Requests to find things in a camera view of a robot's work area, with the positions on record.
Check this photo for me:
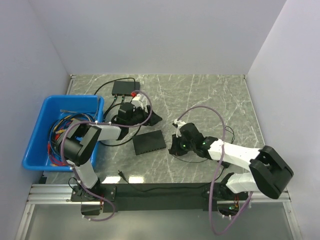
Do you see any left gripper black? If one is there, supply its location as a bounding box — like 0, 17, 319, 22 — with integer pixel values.
127, 104, 163, 127

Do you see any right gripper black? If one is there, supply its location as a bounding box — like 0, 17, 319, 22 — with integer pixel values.
169, 133, 196, 157

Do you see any black network switch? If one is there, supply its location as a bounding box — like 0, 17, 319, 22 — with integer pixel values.
111, 81, 140, 96
132, 130, 167, 156

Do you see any black ethernet cable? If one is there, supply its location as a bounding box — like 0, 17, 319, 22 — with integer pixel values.
94, 76, 137, 147

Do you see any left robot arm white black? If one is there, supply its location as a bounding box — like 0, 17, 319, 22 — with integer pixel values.
55, 102, 163, 201

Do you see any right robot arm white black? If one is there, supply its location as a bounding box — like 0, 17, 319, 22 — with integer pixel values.
169, 120, 294, 200

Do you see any blue plastic bin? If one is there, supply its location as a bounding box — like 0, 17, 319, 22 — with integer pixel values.
22, 95, 105, 172

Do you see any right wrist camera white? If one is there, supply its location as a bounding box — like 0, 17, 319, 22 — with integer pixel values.
173, 119, 186, 138

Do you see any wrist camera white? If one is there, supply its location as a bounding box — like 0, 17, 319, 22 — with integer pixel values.
173, 119, 186, 138
131, 92, 146, 109

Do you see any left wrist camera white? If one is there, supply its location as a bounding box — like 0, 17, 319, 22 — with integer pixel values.
131, 92, 146, 109

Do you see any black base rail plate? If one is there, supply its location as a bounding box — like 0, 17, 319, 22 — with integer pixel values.
70, 182, 248, 213

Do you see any bundle of coloured cables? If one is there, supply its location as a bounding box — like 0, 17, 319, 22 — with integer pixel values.
46, 108, 97, 167

